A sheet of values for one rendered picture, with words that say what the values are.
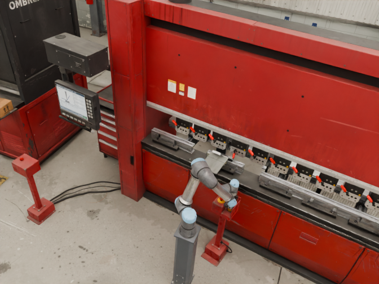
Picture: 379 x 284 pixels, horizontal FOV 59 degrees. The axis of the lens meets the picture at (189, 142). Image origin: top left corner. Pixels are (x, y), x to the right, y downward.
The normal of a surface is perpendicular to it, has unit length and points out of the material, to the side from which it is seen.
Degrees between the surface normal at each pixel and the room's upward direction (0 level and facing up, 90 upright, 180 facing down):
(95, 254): 0
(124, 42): 90
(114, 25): 90
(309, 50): 90
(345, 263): 90
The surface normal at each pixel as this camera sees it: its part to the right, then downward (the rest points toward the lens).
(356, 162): -0.50, 0.51
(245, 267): 0.07, -0.78
